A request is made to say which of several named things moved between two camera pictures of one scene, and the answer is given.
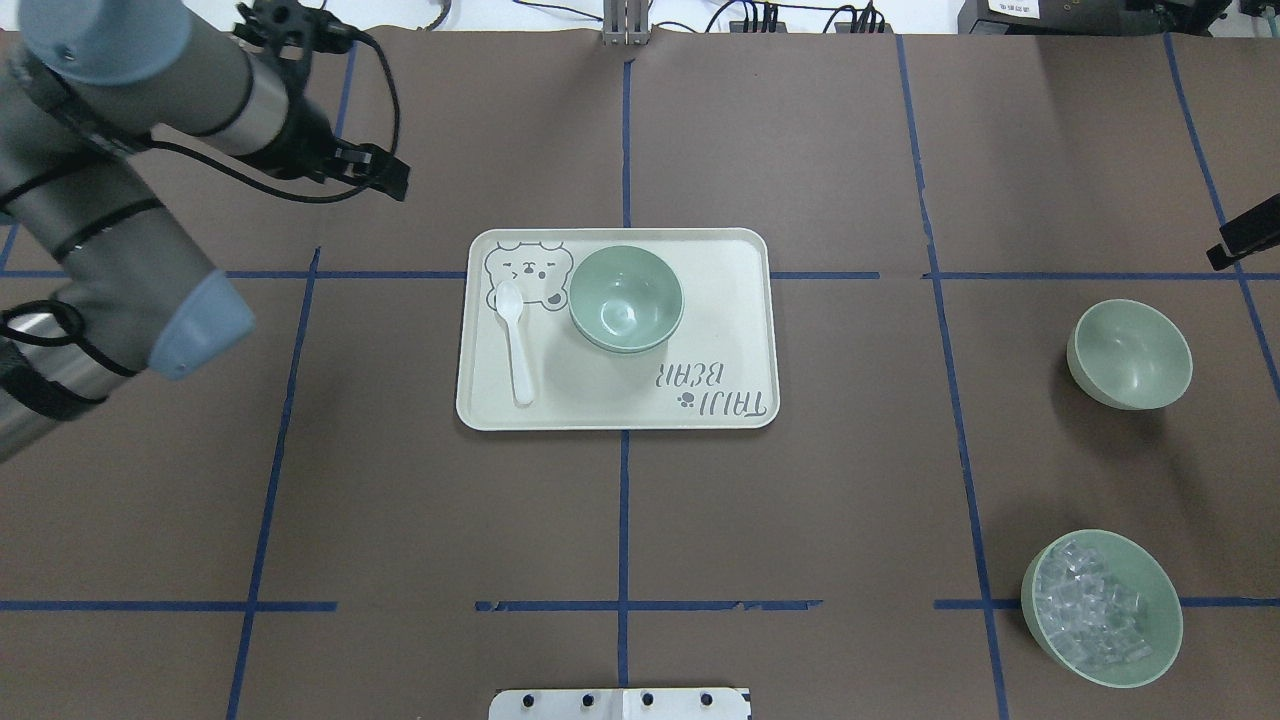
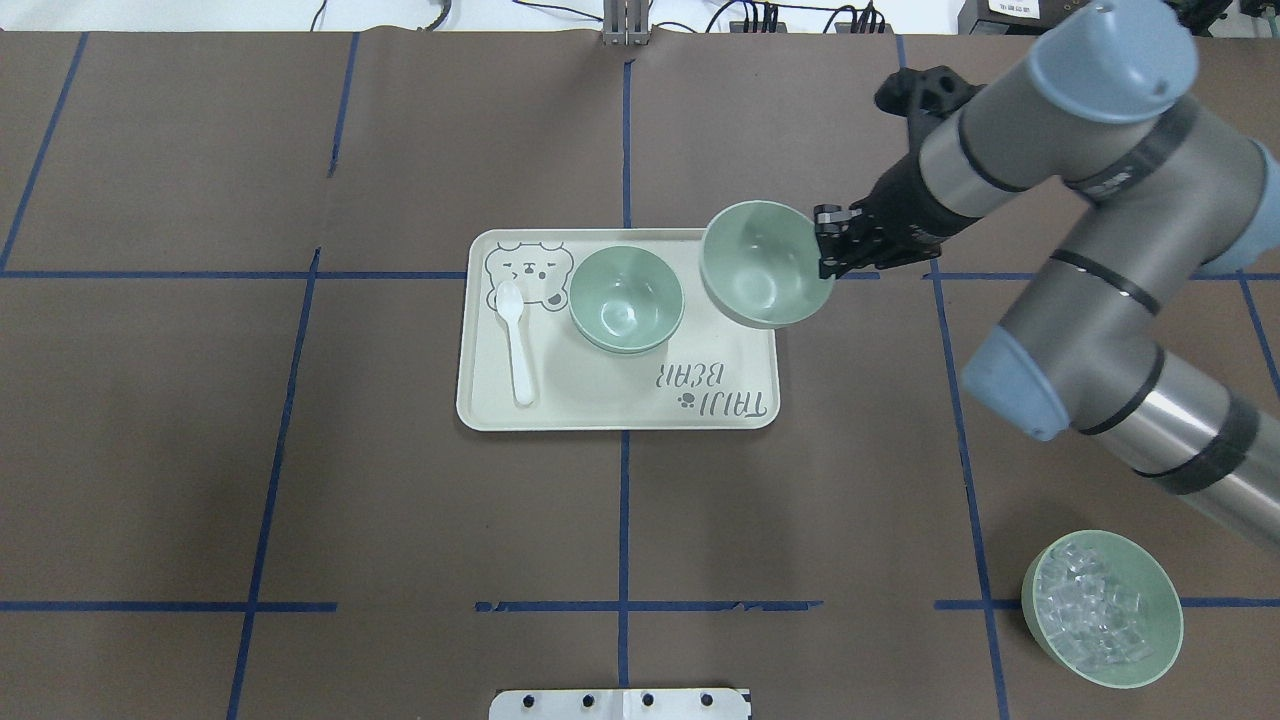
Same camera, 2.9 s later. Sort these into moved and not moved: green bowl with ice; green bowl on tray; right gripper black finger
Moved: right gripper black finger
Not moved: green bowl with ice; green bowl on tray
